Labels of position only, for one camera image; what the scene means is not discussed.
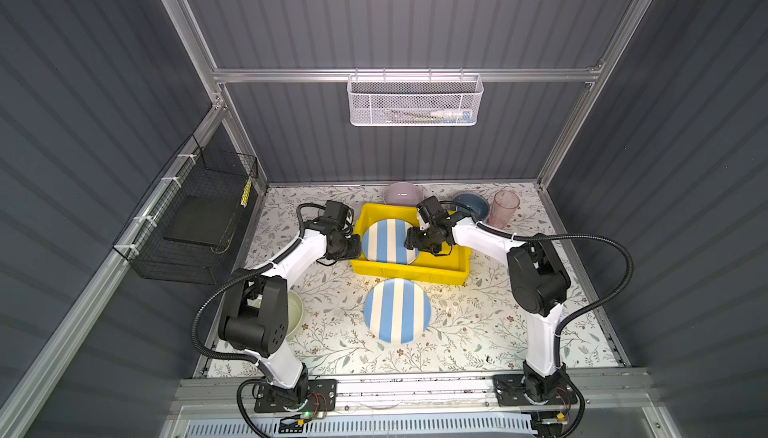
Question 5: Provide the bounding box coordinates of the yellow plastic bin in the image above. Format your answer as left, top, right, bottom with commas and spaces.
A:
352, 203, 471, 286

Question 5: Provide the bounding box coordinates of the blue white striped plate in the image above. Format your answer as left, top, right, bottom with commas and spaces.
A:
362, 219, 419, 265

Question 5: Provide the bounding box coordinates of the dark blue bowl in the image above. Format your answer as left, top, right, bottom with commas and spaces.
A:
449, 193, 490, 221

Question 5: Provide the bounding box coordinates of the purple bowl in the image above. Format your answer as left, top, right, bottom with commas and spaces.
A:
384, 182, 424, 207

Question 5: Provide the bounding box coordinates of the pink plastic cup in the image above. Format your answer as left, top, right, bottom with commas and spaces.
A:
486, 190, 521, 229

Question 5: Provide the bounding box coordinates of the light green bowl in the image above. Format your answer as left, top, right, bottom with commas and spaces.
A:
286, 290, 305, 339

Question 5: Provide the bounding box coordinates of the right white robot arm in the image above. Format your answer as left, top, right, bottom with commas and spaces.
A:
405, 196, 571, 378

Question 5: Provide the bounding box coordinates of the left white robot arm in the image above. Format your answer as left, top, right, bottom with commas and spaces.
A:
213, 200, 361, 401

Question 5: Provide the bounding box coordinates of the yellow tag on basket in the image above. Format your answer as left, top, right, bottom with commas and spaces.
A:
239, 178, 252, 208

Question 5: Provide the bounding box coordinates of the white marker in basket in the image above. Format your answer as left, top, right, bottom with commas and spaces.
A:
430, 109, 473, 122

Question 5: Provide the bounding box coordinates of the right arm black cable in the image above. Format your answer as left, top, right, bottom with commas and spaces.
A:
440, 200, 635, 438

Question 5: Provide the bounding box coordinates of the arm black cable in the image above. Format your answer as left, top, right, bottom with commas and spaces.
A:
440, 200, 635, 438
190, 201, 328, 438

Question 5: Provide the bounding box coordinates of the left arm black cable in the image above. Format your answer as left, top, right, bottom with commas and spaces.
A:
190, 201, 328, 438

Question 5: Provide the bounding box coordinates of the white wire mesh basket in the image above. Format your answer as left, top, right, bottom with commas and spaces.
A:
346, 71, 484, 128

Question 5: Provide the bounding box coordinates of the black wire basket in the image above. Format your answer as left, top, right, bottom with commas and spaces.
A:
113, 140, 259, 285

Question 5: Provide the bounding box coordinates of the aluminium front rail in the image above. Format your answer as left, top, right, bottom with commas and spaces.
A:
169, 368, 659, 418

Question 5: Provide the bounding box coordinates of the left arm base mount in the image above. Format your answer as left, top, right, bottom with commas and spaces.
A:
252, 379, 338, 413

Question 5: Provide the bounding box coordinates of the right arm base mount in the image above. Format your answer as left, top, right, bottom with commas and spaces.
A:
492, 373, 579, 407

